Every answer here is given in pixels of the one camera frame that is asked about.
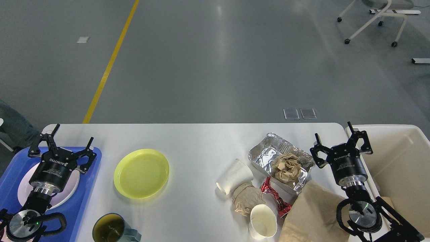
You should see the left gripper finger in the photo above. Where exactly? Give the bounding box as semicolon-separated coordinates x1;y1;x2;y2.
69;137;97;174
28;124;60;158

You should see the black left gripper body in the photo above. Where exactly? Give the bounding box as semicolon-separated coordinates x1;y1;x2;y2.
29;150;87;193

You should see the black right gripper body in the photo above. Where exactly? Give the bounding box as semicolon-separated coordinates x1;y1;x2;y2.
328;144;368;187

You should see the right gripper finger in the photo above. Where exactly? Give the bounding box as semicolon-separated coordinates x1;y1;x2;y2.
347;122;373;158
310;133;331;169

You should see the yellow plastic plate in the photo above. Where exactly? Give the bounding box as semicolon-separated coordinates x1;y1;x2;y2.
113;149;170;199

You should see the blue-grey HOME mug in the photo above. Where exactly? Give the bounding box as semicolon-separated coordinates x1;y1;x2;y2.
92;213;141;242

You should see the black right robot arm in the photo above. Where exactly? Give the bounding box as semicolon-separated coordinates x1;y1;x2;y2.
310;122;424;242

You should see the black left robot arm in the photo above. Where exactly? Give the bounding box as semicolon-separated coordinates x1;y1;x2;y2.
1;124;97;242

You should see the person leg in jeans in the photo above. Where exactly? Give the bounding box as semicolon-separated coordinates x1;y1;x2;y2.
0;100;40;148

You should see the blue plastic tray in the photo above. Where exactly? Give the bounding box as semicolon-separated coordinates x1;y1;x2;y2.
0;147;102;242

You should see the pink round plate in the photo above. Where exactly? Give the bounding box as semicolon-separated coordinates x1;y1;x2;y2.
17;164;80;209

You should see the crumpled brown paper ball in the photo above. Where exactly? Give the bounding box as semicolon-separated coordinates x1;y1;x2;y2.
271;153;301;184

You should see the beige plastic bin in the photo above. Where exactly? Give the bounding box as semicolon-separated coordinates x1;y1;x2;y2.
354;124;430;242

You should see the white paper box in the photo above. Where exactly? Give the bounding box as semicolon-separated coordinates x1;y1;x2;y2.
270;177;297;205

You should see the floor outlet cover right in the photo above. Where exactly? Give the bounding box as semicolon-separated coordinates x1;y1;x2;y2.
300;108;317;120

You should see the floor outlet cover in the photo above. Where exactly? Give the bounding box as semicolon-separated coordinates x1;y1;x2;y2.
283;108;300;120
300;108;317;120

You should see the brown paper bag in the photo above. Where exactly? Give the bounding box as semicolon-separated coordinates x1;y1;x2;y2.
278;180;350;242

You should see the red snack wrapper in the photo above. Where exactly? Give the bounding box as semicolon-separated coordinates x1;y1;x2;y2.
260;176;292;219

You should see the floor outlet cover left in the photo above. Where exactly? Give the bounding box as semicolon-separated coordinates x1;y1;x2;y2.
283;108;300;120

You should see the crumpled aluminium foil tray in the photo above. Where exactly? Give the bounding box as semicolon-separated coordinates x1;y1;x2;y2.
248;133;316;196

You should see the crumpled brown paper wrapper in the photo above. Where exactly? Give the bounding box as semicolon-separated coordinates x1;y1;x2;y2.
232;183;266;216

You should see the white paper cup lying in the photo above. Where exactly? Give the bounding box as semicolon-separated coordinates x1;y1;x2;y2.
215;158;254;195

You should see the white paper cup upright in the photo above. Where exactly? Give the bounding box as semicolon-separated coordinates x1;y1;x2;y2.
248;204;277;240

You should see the white table leg bar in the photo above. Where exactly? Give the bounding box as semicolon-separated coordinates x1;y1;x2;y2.
411;58;430;64

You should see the white floor marker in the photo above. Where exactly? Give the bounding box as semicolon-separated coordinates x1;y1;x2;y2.
76;36;90;43

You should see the white far base bar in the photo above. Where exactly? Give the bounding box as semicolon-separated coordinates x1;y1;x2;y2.
370;9;421;15

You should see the white rolling chair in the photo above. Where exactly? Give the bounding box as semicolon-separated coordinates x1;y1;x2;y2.
344;0;414;47

